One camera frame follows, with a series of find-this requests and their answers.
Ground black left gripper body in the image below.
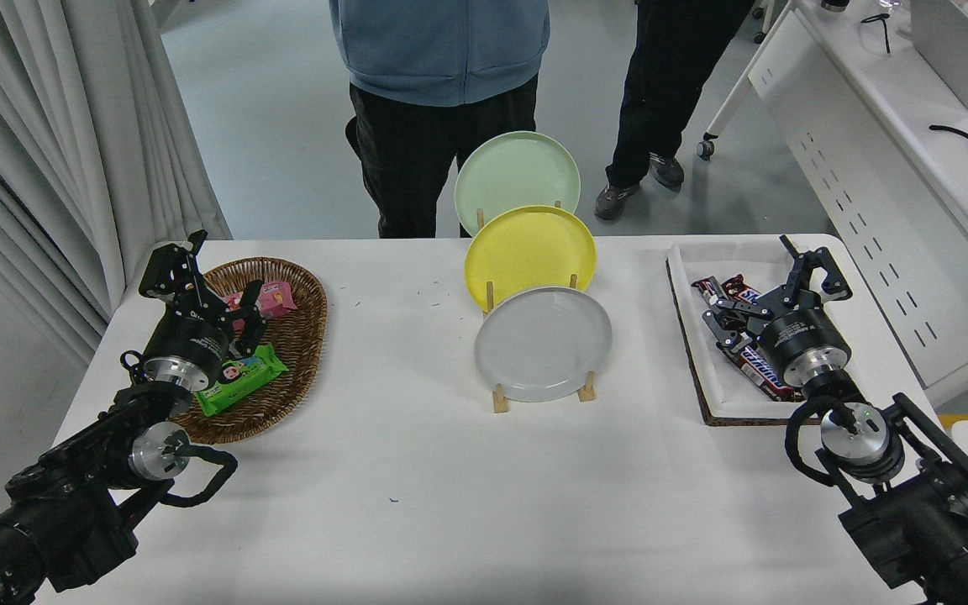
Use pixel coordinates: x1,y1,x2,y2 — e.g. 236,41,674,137
145,306,236,384

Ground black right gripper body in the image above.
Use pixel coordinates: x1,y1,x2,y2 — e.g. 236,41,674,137
758,306,854,371

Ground grey plate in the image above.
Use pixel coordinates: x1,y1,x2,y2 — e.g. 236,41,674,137
474,286,613,403

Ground yellow plate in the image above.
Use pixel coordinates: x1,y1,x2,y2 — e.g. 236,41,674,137
464,205,597,313

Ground wooden plate rack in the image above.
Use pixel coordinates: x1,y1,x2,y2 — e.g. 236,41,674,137
476,200,598,414

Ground pale green plate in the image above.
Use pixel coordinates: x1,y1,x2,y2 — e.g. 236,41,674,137
454,131,581,238

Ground pink snack pack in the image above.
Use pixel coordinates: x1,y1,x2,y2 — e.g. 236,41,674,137
222,281,297,333

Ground green snack pack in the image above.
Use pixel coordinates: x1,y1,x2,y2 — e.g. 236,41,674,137
195,343,290,418

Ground brown wicker basket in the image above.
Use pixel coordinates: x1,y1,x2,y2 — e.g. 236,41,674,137
166,257,329,445

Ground white tray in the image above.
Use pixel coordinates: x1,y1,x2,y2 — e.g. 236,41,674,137
666,238,871,421

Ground white desk with perforated panel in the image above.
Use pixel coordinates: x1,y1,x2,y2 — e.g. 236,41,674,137
697,0,968,413

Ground white curtain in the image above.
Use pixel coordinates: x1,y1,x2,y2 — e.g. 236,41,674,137
0,0,233,371

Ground person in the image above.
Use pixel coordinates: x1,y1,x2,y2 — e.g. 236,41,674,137
329,0,550,239
594,0,758,222

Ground silver laptop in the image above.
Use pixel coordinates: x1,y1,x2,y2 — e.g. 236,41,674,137
910,0,968,113

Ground thin black cable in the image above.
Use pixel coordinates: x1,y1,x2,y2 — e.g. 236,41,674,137
860,13,892,54

